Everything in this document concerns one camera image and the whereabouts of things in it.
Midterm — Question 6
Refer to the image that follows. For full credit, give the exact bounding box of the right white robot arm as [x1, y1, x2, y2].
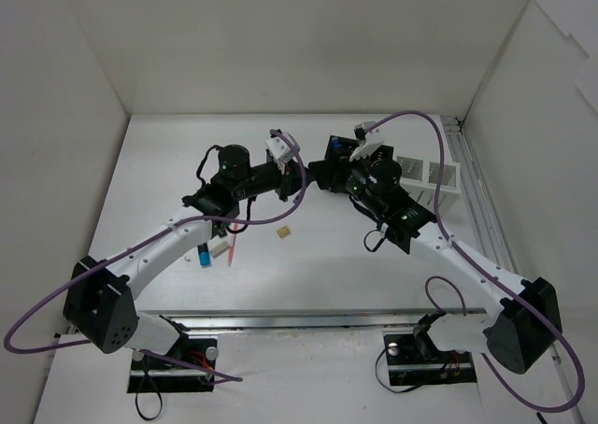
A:
[308, 156, 562, 375]

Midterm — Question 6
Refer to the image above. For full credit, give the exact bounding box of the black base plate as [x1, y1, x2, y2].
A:
[375, 333, 477, 392]
[127, 337, 218, 394]

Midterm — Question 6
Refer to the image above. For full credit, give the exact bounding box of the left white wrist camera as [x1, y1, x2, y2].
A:
[264, 130, 300, 174]

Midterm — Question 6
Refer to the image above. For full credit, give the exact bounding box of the small tan eraser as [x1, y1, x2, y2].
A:
[277, 227, 291, 238]

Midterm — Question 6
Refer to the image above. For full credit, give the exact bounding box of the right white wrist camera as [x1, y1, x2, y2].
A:
[349, 121, 384, 162]

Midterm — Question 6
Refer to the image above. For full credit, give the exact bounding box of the blue cap black highlighter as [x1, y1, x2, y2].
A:
[197, 243, 211, 268]

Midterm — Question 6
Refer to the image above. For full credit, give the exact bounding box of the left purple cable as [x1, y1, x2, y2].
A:
[3, 132, 308, 383]

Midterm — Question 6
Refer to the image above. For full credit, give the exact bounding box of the grey white eraser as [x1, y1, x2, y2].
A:
[210, 241, 230, 258]

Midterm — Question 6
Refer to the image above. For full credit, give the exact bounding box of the pink gel pen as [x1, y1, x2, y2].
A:
[227, 223, 240, 267]

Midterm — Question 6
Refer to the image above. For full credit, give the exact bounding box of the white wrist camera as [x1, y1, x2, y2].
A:
[264, 130, 300, 174]
[349, 121, 384, 162]

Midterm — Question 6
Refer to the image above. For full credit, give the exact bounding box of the white slotted pen holder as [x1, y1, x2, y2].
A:
[394, 156, 462, 213]

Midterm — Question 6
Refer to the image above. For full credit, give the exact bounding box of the black slotted pen holder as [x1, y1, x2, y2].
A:
[318, 135, 394, 194]

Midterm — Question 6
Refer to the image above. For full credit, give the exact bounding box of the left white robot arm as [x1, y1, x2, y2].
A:
[63, 145, 308, 368]

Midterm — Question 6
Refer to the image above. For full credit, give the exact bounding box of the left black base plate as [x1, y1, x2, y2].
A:
[127, 337, 218, 394]

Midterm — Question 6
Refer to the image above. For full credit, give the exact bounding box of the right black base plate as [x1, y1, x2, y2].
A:
[375, 333, 477, 392]

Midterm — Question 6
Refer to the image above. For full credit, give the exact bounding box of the aluminium front rail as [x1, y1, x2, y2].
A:
[135, 305, 491, 334]

